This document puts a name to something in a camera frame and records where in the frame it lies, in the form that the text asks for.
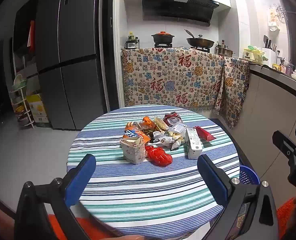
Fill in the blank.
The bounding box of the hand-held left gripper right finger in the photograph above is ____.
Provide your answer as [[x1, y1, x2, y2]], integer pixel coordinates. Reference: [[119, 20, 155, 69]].
[[197, 154, 280, 240]]

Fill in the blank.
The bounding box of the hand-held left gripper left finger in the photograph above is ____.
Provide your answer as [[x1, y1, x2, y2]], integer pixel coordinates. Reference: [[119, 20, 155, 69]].
[[14, 154, 113, 240]]

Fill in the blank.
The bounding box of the blue plastic basket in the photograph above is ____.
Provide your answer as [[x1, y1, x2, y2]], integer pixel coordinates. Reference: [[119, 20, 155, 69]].
[[239, 165, 261, 186]]

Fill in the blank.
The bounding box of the white milk carton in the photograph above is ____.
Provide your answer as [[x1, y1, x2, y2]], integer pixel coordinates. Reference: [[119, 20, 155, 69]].
[[185, 127, 203, 160]]

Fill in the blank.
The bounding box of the red snack packet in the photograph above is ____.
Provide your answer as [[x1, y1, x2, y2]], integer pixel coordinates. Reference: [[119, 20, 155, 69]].
[[194, 126, 217, 142]]

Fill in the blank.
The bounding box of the orange blue snack packet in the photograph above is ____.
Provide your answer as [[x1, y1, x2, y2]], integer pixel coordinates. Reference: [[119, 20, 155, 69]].
[[124, 121, 149, 143]]

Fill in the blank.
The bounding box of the beige snack wrapper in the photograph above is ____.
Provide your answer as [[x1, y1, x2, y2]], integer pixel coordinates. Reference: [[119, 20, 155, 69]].
[[154, 117, 169, 132]]

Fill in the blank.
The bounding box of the orange fuzzy clothing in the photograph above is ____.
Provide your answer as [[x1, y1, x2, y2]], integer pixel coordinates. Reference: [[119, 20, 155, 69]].
[[47, 196, 296, 240]]

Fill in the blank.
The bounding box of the grey kitchen counter cabinet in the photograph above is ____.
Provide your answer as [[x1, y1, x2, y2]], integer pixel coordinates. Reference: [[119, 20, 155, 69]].
[[245, 62, 296, 189]]

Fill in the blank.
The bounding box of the white crumpled wrapper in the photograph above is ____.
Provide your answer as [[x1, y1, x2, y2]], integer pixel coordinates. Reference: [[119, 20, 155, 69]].
[[159, 132, 186, 151]]

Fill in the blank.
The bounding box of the red plastic bag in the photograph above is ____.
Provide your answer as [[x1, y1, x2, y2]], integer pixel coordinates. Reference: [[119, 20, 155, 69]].
[[145, 145, 173, 167]]

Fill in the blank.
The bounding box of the striped tablecloth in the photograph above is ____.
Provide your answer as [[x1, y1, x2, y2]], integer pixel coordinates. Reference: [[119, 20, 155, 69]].
[[66, 105, 241, 233]]

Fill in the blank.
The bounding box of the white open paper box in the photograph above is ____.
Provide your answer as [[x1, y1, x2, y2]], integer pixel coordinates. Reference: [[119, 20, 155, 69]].
[[120, 137, 147, 165]]

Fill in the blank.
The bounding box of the clear labelled plastic wrapper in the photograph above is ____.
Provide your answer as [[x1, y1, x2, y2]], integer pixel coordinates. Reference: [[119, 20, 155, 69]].
[[168, 122, 187, 134]]

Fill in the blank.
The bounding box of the patterned printed cloth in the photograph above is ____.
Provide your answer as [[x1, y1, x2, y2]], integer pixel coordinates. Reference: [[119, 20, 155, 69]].
[[211, 56, 250, 130], [121, 47, 225, 111]]

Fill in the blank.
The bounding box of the crushed red can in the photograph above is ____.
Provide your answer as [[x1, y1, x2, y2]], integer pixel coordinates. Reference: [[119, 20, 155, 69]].
[[163, 112, 183, 128]]

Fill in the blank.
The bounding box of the yellow cardboard box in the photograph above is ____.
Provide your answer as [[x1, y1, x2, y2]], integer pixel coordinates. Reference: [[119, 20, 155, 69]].
[[26, 93, 51, 128]]

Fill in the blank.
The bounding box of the orange crumpled wrapper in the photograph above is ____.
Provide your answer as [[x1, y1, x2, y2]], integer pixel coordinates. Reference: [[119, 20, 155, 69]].
[[141, 116, 156, 131]]

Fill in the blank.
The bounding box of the white utensil holder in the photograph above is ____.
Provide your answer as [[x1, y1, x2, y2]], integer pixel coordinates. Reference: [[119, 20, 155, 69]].
[[261, 35, 279, 58]]

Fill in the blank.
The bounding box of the yellow green container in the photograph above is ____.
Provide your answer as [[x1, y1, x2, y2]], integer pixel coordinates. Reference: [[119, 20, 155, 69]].
[[243, 45, 265, 62]]

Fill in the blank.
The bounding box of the white corner storage rack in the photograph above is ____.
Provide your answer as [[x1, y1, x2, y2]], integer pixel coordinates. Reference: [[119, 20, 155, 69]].
[[9, 73, 36, 130]]

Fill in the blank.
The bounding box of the steel pot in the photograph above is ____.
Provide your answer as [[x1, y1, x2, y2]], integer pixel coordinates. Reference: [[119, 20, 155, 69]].
[[216, 45, 236, 57]]

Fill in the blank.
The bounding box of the grey refrigerator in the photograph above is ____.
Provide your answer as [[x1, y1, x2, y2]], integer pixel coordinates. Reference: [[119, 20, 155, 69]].
[[35, 0, 108, 131]]

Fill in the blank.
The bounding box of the dark wok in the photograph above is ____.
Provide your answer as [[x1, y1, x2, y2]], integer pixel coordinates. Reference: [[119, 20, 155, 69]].
[[184, 29, 215, 48]]

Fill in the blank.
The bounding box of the black pot orange lid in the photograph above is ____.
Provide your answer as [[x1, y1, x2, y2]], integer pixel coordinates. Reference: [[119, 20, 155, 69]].
[[151, 31, 176, 45]]

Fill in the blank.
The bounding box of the black range hood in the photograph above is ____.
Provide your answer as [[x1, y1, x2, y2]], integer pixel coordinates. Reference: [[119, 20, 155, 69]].
[[141, 0, 220, 27]]

